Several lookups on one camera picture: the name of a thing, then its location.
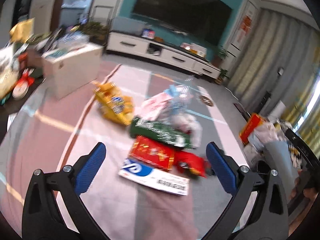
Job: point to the person right hand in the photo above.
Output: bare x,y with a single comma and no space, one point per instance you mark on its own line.
310,193

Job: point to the yellow cloth on shelf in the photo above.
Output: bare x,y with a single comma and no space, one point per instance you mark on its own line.
22,31

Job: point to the red orange carton box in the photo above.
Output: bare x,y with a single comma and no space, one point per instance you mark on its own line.
254,121

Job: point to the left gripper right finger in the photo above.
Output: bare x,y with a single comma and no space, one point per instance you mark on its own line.
269,217

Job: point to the white torn cardboard box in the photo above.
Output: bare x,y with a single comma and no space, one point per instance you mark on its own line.
154,178

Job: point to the white trash bag on floor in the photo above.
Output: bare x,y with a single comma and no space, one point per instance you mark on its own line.
262,135

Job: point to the white plastic bag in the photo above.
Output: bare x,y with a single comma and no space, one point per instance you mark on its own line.
188,124

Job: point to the potted plant by cabinet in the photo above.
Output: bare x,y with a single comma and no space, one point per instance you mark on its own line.
219,57

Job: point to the red foil snack bag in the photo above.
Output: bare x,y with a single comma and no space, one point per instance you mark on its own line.
189,162

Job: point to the clear plastic container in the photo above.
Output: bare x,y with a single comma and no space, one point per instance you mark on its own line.
72,41

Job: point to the round white tape roll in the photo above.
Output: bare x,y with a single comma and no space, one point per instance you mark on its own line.
20,90

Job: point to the white tv cabinet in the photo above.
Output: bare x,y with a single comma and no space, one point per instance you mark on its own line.
151,50

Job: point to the green foil tea bag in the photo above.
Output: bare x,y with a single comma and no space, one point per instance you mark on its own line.
159,132

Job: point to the pink printed wrapper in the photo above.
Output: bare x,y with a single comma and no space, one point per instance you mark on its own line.
152,107

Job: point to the white storage box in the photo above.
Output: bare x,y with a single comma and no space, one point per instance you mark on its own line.
68,71

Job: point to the clear printed zip bag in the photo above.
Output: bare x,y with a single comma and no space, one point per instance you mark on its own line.
181,97

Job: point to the red cigarette carton box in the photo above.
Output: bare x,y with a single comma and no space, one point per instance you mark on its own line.
152,152

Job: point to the yellow chip bag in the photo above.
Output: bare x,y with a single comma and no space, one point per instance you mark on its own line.
114,105

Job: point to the large black television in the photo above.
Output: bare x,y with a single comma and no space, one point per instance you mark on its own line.
204,19

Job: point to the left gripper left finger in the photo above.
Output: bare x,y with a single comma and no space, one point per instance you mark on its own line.
42,218

